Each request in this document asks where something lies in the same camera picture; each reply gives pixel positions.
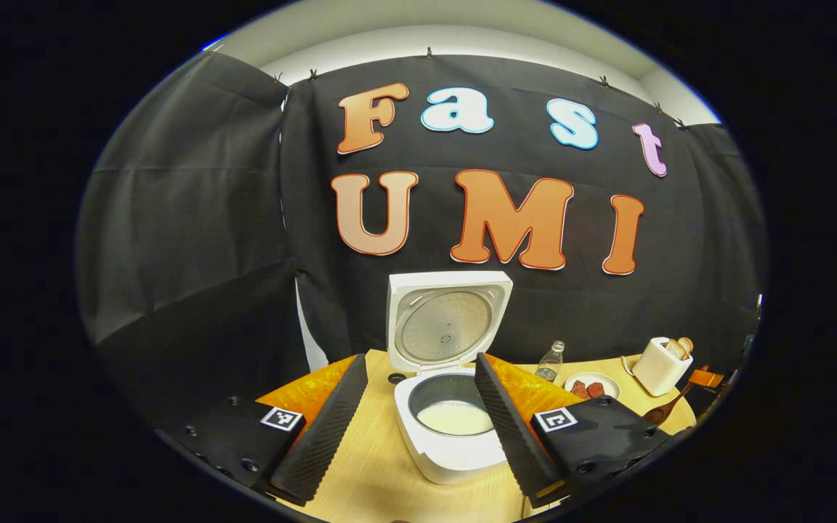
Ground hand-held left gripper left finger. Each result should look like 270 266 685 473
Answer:
161 354 368 508

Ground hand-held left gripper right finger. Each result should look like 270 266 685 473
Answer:
474 352 681 509

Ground dark wooden spoon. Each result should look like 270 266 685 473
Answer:
642 381 695 426

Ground white rice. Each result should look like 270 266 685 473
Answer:
416 400 496 437

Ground white rice cooker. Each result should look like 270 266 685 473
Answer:
387 271 514 485

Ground white toaster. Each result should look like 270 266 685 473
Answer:
633 336 694 397

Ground clear plastic water bottle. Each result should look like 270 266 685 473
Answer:
535 340 565 383

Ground white round plate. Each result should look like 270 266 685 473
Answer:
565 372 621 401

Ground black backdrop cloth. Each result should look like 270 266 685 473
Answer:
77 51 768 437

